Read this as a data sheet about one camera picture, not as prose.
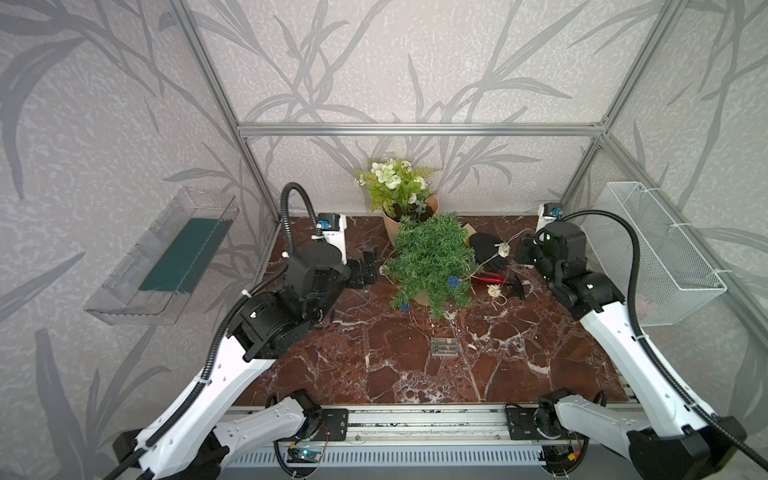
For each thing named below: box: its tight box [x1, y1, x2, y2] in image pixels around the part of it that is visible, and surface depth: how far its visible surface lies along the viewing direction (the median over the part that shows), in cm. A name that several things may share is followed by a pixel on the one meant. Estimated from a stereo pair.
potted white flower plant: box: [354, 158, 439, 244], surface depth 93 cm
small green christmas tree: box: [384, 214, 483, 319], surface depth 75 cm
